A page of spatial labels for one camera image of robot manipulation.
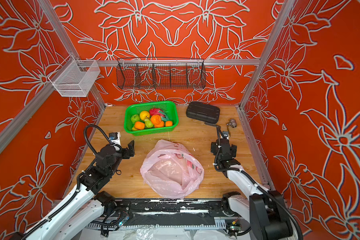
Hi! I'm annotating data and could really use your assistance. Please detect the green plastic basket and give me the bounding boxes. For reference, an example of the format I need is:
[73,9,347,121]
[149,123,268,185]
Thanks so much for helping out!
[124,101,179,136]

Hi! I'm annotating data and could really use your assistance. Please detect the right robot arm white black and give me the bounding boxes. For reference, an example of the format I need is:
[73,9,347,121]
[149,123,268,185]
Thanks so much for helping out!
[211,126,304,240]

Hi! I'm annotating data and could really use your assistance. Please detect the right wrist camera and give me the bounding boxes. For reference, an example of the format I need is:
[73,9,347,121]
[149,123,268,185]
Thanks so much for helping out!
[222,131,230,139]

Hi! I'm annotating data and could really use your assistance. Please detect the small metal fitting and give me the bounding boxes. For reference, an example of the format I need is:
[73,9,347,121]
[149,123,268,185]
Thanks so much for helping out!
[227,118,237,128]

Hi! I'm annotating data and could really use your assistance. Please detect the orange fruit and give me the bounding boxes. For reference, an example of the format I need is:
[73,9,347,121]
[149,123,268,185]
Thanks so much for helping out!
[134,121,145,130]
[154,121,165,128]
[151,115,162,126]

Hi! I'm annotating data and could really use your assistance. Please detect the green apple fruit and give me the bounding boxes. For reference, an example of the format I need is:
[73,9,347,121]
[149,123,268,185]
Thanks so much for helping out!
[130,114,141,124]

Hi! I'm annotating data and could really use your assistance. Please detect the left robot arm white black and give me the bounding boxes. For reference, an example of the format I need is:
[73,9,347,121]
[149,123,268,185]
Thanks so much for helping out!
[11,124,135,240]

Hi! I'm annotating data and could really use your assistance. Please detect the black wire wall basket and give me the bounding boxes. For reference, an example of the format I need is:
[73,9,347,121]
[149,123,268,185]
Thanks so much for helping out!
[116,58,207,90]

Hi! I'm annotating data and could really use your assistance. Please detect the red green dragon fruit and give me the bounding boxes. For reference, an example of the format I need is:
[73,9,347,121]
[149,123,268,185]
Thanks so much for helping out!
[149,108,168,119]

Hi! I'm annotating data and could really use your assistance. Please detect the black plastic case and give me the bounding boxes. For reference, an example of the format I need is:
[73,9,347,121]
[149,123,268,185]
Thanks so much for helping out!
[186,101,220,124]

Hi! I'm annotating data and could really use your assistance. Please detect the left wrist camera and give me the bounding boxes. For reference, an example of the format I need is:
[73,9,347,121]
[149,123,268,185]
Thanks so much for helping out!
[109,132,122,149]

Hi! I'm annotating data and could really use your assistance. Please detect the dark hex key tool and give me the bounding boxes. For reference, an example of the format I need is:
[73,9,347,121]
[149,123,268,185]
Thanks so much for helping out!
[204,122,218,127]

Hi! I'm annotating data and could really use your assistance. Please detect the pink plastic bag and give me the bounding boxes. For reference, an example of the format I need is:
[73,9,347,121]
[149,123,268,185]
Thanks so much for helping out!
[140,140,205,199]

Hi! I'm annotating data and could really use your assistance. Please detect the green pear fruit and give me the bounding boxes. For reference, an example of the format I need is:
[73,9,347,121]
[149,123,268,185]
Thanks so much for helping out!
[144,119,154,129]

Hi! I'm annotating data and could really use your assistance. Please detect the white wire mesh basket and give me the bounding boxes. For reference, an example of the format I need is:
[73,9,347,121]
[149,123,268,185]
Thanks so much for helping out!
[48,55,100,97]

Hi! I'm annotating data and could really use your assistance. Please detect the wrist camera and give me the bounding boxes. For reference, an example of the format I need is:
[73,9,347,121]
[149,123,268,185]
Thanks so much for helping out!
[109,132,122,149]
[222,131,230,139]

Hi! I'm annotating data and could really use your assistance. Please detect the yellow lemon fruit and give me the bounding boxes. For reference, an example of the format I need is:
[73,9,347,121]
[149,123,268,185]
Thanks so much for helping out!
[139,111,151,121]

